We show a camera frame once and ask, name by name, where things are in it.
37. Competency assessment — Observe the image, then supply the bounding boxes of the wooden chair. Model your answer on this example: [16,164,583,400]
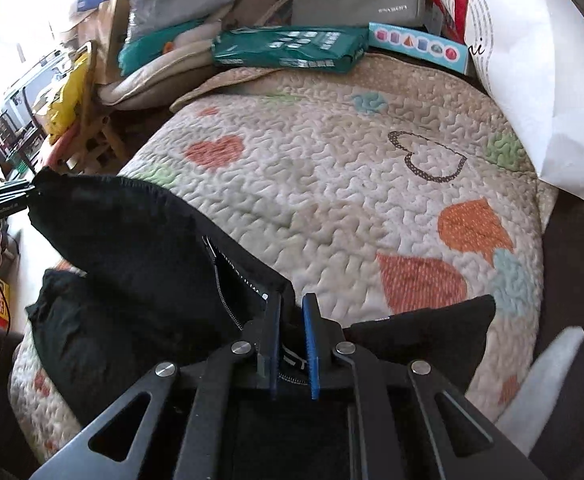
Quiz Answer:
[43,40,130,174]

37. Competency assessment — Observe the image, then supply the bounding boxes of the heart-patterned quilted bedspread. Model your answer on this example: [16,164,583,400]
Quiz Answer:
[8,54,557,462]

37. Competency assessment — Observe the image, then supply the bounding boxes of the white sock foot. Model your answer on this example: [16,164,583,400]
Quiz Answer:
[495,326,584,457]

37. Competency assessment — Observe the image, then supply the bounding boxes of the black pants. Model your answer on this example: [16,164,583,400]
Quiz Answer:
[24,166,497,428]

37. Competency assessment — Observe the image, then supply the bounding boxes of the light blue shapes toy box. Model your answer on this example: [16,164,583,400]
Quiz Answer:
[368,22,471,75]

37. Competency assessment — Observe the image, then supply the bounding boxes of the folded beige blankets stack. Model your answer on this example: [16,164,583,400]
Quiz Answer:
[98,0,237,110]

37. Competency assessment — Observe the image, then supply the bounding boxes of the white pillow with red print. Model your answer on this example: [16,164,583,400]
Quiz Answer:
[441,0,584,200]

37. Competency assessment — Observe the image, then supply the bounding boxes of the teal wipes package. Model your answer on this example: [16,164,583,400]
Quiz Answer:
[211,26,368,74]

